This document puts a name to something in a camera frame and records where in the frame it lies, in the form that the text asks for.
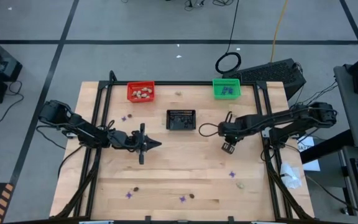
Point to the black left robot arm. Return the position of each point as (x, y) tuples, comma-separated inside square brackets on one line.
[(82, 132)]

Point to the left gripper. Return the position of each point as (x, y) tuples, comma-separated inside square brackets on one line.
[(126, 141)]

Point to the green plastic basket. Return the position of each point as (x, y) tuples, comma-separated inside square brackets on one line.
[(217, 95)]

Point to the red plastic basket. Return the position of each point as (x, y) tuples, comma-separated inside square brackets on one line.
[(129, 99)]

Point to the black plastic basket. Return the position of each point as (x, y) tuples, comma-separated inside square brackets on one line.
[(169, 126)]

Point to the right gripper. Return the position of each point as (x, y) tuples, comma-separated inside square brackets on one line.
[(233, 130)]

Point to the crumpled white plastic bag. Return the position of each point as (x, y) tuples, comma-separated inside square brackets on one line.
[(291, 177)]

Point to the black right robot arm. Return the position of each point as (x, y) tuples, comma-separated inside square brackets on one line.
[(275, 119)]

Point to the black desk beam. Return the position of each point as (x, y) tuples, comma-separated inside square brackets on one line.
[(325, 148)]

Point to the white paper sheet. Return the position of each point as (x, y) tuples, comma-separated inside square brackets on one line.
[(308, 146)]

